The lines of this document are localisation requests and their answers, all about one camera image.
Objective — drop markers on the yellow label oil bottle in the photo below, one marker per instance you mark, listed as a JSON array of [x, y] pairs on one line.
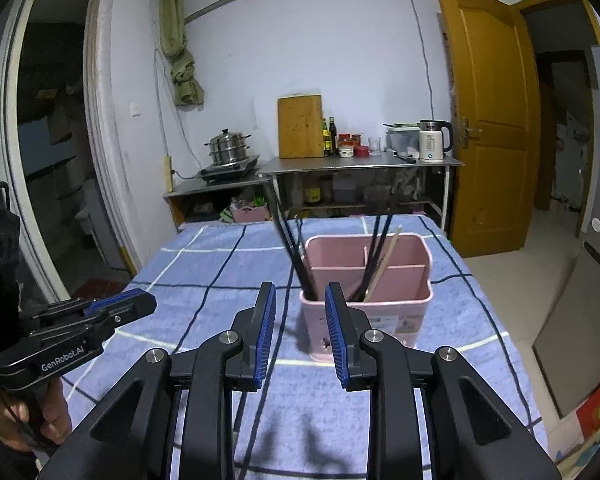
[[326, 140]]

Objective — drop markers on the light wooden chopstick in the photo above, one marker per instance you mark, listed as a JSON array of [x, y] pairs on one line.
[[387, 260]]

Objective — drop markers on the induction cooker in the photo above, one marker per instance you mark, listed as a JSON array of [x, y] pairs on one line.
[[230, 170]]

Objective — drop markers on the dark sauce bottle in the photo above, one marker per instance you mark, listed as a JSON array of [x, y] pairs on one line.
[[333, 137]]

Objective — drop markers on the red floor mat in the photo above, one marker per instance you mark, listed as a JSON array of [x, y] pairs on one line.
[[100, 287]]

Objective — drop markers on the steel steamer pot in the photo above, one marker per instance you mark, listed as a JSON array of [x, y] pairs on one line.
[[227, 147]]

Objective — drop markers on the grey refrigerator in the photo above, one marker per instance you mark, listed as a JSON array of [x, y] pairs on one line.
[[580, 335]]

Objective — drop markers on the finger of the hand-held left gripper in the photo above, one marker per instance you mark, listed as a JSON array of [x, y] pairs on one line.
[[112, 299], [132, 307]]

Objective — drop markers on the person's left hand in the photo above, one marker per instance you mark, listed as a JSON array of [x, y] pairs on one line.
[[55, 417]]

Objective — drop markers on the white electric kettle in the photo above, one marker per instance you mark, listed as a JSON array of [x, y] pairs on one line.
[[432, 142]]

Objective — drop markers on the black chopstick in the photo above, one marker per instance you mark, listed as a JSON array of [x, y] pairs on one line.
[[372, 250], [286, 240], [301, 240], [294, 247], [382, 240]]

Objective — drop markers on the red lid jar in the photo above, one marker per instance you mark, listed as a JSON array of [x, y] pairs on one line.
[[345, 146]]

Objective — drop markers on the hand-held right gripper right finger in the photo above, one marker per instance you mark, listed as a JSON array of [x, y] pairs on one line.
[[336, 340]]

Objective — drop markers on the wooden cutting board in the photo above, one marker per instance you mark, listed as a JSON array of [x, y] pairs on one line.
[[300, 127]]

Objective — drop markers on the pink plastic utensil holder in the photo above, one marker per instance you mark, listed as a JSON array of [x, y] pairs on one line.
[[415, 255]]

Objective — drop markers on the white door frame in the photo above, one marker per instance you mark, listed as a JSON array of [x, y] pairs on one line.
[[105, 160]]

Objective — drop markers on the white wall switch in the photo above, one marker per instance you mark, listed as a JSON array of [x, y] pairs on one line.
[[136, 109]]

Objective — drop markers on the clear plastic storage container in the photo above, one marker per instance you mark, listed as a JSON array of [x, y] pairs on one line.
[[402, 140]]

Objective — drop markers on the blue plaid tablecloth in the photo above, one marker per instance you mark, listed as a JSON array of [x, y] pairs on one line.
[[205, 270]]

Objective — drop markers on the green hanging cloth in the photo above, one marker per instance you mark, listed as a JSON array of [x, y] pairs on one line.
[[177, 35]]

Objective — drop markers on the tall metal table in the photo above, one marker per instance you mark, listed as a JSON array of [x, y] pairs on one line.
[[360, 162]]

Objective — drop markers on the pink plastic basket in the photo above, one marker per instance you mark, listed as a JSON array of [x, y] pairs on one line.
[[250, 212]]

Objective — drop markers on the low metal table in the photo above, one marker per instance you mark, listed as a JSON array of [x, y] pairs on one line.
[[205, 187]]

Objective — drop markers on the round red container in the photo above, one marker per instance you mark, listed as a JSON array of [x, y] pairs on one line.
[[362, 151]]

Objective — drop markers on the clear drinking glass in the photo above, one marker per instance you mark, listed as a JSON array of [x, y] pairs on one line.
[[375, 146]]

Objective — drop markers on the yellow wooden door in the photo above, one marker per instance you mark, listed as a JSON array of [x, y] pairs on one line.
[[490, 135]]

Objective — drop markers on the beige power strip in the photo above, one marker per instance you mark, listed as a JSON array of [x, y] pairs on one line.
[[168, 172]]

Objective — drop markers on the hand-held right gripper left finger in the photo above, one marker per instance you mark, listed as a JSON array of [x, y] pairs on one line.
[[262, 340]]

